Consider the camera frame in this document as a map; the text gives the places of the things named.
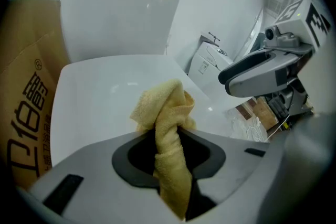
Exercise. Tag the white smart toilet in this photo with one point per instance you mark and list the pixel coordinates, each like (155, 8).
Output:
(210, 63)

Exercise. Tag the black clamp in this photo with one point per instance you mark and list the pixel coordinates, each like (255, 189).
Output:
(214, 38)

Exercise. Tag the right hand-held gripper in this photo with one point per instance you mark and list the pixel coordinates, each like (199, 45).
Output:
(302, 26)

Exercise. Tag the yellow cloth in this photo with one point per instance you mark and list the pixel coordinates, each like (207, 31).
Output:
(170, 118)

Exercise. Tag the white toilet with tank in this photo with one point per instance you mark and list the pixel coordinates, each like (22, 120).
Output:
(115, 13)

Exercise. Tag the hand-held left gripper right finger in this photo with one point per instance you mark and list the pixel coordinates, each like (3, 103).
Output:
(241, 173)

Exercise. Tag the brown wooden platform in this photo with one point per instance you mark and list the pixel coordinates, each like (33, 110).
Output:
(262, 112)

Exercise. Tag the large cardboard box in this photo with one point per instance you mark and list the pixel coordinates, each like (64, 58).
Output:
(26, 73)

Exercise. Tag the person's grey trousers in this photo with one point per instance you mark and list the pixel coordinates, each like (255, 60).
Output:
(307, 170)

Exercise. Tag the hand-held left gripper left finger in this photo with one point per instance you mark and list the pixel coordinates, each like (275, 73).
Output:
(86, 186)

